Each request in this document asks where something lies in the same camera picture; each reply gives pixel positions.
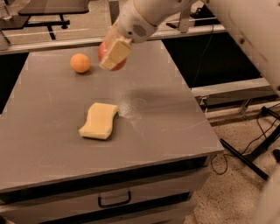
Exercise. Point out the black table stand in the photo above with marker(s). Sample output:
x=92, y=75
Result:
x=249, y=158

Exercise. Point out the metal bracket post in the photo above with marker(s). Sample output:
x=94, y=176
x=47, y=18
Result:
x=114, y=9
x=184, y=21

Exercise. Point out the orange fruit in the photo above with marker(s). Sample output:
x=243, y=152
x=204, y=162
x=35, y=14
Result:
x=80, y=63

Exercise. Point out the yellow sponge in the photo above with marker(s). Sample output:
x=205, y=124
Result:
x=99, y=123

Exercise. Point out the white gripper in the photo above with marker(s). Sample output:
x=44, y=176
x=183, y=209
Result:
x=131, y=22

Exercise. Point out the metal bracket post right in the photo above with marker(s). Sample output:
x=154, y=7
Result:
x=184, y=21

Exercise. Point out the metal bracket post left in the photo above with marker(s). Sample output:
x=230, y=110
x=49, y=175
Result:
x=114, y=9

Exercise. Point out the grey drawer with black handle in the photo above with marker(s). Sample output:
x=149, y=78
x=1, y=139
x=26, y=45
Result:
x=163, y=199

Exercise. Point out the dark background desk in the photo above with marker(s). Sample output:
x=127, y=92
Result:
x=41, y=8

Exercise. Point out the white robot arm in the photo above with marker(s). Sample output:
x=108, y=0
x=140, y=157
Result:
x=253, y=25

